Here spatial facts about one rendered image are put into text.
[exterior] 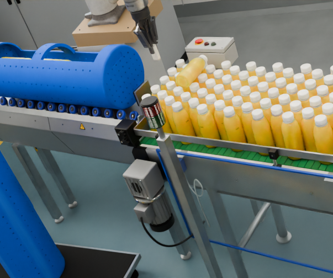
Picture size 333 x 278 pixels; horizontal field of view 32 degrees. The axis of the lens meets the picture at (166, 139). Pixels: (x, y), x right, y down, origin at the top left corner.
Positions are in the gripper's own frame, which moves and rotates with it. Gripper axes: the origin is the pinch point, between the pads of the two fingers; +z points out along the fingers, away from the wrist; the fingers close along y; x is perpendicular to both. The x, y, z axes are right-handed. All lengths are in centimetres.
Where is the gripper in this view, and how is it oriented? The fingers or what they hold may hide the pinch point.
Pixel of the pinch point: (154, 52)
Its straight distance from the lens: 242.2
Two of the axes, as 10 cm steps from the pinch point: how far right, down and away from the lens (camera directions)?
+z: 3.0, 7.8, 5.4
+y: -5.2, 6.1, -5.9
